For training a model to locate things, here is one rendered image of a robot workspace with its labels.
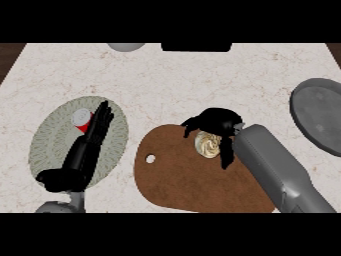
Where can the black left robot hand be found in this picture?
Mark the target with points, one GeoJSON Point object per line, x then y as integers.
{"type": "Point", "coordinates": [84, 150]}

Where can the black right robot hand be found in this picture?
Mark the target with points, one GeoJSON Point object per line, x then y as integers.
{"type": "Point", "coordinates": [217, 120]}

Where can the cream frosted cupcake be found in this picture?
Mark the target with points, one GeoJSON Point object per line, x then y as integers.
{"type": "Point", "coordinates": [207, 144]}

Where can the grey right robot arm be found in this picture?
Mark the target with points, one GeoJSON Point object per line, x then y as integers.
{"type": "Point", "coordinates": [276, 170]}

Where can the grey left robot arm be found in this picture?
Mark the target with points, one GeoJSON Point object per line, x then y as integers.
{"type": "Point", "coordinates": [64, 205]}

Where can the brown wooden cutting board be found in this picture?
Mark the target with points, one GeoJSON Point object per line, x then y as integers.
{"type": "Point", "coordinates": [192, 176]}

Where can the grey frying pan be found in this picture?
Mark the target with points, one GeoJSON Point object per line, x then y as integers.
{"type": "Point", "coordinates": [328, 118]}

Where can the pale green oval placemat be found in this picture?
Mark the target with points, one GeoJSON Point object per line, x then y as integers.
{"type": "Point", "coordinates": [62, 143]}

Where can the red can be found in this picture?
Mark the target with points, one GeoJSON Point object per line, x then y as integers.
{"type": "Point", "coordinates": [81, 120]}

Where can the black appliance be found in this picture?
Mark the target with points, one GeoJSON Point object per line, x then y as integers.
{"type": "Point", "coordinates": [197, 47]}

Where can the grey round object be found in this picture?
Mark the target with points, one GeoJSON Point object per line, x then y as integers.
{"type": "Point", "coordinates": [126, 46]}

